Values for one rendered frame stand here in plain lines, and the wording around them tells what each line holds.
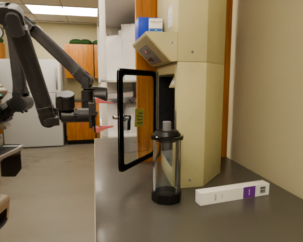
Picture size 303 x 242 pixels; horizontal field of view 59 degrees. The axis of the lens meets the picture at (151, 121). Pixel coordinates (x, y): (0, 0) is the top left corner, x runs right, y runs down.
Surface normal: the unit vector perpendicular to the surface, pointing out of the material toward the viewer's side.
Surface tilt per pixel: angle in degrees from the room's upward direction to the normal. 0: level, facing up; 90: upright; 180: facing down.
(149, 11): 90
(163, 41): 90
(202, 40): 90
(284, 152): 90
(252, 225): 0
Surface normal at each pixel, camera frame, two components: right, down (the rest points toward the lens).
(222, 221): 0.00, -0.99
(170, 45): 0.21, 0.14
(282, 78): -0.98, 0.03
